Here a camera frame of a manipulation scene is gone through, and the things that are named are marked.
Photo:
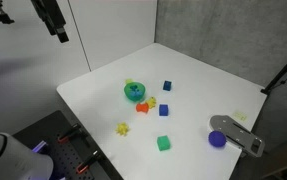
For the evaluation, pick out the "purple ball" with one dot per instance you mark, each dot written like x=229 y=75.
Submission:
x=217 y=139

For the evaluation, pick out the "black tripod leg right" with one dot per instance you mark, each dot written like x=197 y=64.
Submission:
x=274 y=81

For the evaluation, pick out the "yellow spiky toy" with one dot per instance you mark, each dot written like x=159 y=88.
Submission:
x=122 y=129

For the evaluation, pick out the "green foam block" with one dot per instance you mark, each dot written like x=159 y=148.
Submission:
x=163 y=143

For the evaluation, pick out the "light blue elephant toy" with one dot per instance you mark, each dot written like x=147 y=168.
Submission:
x=135 y=93

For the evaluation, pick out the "yellow rubber animal toy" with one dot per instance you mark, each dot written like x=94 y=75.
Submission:
x=151 y=102

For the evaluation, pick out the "green plastic bowl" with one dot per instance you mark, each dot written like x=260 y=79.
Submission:
x=139 y=85

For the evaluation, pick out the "yellow sticky note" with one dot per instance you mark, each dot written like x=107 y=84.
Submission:
x=239 y=115

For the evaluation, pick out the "small yellow toy behind bowl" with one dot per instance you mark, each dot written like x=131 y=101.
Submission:
x=127 y=81

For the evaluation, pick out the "black orange clamp lower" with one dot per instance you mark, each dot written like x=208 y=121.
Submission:
x=82 y=167

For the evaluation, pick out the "orange rubber animal toy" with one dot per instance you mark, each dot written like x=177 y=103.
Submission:
x=142 y=107

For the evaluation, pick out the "grey metal mounting plate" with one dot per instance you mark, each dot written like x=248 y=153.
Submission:
x=238 y=135

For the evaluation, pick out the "black perforated base board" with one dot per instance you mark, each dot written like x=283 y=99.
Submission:
x=67 y=156

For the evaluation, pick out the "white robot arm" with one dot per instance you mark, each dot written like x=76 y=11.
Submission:
x=18 y=162

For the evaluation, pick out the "dark blue block far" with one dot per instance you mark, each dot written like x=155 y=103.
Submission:
x=167 y=85

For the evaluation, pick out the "black orange clamp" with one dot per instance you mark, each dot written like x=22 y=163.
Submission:
x=82 y=167
x=65 y=137

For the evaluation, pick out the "black orange clamp upper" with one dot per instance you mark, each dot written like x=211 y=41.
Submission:
x=65 y=137

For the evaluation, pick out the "blue block middle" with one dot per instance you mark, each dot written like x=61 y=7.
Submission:
x=163 y=110

